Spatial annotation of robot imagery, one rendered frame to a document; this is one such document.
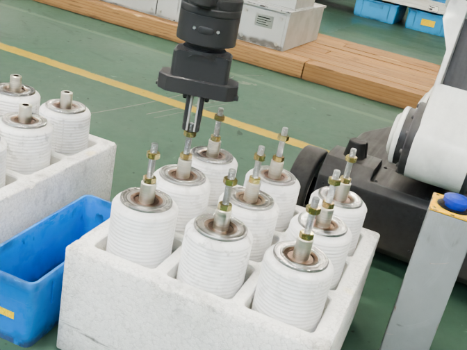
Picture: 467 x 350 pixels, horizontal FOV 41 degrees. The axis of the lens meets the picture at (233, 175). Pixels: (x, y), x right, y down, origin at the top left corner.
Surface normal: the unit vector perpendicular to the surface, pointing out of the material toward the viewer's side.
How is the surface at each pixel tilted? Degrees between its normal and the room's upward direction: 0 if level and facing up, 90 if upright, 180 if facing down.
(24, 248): 88
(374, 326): 0
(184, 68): 90
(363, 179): 46
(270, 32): 90
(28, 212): 90
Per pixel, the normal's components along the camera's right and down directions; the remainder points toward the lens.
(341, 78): -0.40, 0.29
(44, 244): 0.92, 0.27
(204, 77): -0.05, 0.39
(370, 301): 0.18, -0.90
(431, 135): -0.28, -0.15
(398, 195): -0.16, -0.42
